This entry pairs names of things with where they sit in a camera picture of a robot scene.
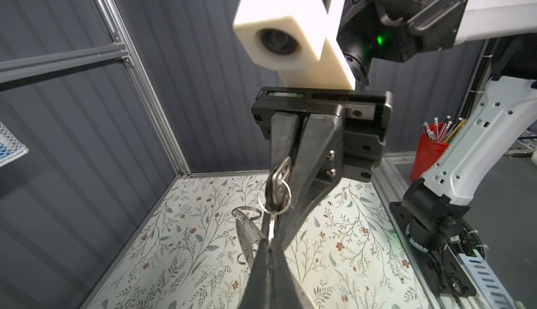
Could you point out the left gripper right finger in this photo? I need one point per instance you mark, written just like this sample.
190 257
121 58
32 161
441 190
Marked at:
286 292

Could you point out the white wire mesh basket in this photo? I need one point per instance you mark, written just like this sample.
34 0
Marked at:
11 148

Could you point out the red cup with pens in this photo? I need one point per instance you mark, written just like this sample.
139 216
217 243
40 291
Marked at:
434 141

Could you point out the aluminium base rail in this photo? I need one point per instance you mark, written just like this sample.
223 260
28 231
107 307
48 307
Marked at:
432 234

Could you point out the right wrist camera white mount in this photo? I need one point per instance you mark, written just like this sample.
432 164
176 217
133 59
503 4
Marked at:
296 39

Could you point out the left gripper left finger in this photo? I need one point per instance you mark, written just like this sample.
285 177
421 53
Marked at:
256 295

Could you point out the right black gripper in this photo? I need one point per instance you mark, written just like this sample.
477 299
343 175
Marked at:
337 132

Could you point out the small black key fob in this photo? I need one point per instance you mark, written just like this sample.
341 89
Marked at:
278 191

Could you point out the white cable duct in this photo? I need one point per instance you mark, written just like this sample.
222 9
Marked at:
490 292

